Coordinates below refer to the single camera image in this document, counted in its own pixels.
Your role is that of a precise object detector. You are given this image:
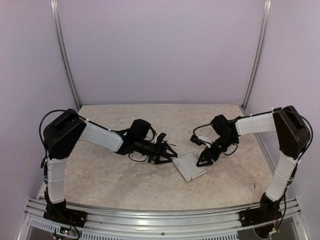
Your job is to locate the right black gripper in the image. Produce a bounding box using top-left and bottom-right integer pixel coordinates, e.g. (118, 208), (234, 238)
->
(196, 135), (237, 167)

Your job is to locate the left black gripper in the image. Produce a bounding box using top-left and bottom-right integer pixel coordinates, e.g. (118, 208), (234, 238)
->
(135, 138), (178, 165)

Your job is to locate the white paper box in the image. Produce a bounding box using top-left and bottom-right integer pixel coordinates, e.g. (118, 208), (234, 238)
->
(172, 151), (208, 183)

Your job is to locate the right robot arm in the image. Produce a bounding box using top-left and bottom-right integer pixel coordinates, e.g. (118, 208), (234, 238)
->
(190, 105), (314, 222)

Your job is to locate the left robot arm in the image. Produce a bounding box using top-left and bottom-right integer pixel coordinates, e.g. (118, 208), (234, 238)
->
(39, 108), (178, 223)

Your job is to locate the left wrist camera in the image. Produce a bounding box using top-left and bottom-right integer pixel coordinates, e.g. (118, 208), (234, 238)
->
(151, 132), (167, 144)

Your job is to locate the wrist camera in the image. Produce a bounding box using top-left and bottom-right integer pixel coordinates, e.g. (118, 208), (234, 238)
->
(190, 134), (213, 148)
(151, 132), (167, 144)

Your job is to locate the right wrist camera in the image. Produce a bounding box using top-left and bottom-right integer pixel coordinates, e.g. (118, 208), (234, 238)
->
(190, 134), (213, 148)

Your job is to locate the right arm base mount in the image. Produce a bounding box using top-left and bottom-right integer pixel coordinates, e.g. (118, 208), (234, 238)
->
(239, 207), (283, 227)

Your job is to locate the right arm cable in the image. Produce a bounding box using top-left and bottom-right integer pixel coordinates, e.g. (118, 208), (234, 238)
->
(191, 107), (315, 163)

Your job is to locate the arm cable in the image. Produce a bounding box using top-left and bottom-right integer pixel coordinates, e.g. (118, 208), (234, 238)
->
(37, 109), (157, 173)
(191, 107), (315, 163)

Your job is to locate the front aluminium rail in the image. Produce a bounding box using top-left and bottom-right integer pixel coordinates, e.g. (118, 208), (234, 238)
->
(15, 198), (311, 240)

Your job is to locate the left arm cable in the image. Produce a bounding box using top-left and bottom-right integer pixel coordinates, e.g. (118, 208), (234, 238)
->
(37, 109), (157, 173)

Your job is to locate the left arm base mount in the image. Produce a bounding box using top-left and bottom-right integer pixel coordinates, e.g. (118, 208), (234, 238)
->
(43, 208), (88, 228)

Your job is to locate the right aluminium frame post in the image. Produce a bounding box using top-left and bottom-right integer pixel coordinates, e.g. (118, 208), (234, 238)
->
(241, 0), (272, 111)

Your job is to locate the aluminium frame post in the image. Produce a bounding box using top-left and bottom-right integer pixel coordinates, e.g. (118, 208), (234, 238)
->
(49, 0), (82, 111)
(241, 0), (272, 111)

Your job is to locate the left aluminium frame post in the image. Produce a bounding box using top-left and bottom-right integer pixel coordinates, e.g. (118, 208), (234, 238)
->
(49, 0), (82, 111)

